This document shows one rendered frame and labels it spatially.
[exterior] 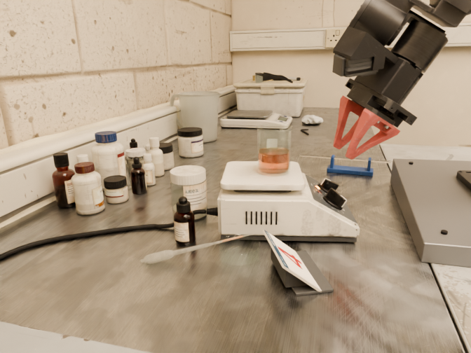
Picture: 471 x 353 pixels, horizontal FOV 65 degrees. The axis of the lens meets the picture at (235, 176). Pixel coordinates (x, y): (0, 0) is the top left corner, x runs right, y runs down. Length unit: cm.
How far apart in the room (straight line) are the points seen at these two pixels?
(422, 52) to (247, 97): 114
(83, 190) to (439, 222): 55
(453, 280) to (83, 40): 83
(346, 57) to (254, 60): 151
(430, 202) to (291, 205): 23
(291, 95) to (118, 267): 124
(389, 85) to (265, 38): 144
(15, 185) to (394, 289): 59
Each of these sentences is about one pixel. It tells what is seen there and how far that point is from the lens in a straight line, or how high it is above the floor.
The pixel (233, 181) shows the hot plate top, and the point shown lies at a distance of 52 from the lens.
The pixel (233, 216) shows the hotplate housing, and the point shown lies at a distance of 52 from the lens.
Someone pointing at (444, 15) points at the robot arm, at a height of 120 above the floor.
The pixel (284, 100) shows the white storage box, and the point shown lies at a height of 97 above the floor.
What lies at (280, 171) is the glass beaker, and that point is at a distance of 54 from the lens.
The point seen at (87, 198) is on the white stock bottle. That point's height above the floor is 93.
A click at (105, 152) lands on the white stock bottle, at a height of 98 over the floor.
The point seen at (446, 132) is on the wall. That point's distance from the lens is 206.
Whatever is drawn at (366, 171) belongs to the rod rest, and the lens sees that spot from 87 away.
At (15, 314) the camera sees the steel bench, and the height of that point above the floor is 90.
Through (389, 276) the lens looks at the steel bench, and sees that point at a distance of 50.
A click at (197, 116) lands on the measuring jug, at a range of 114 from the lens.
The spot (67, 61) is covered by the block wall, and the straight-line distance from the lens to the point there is 88.
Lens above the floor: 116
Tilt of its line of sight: 18 degrees down
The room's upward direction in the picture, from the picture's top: 1 degrees counter-clockwise
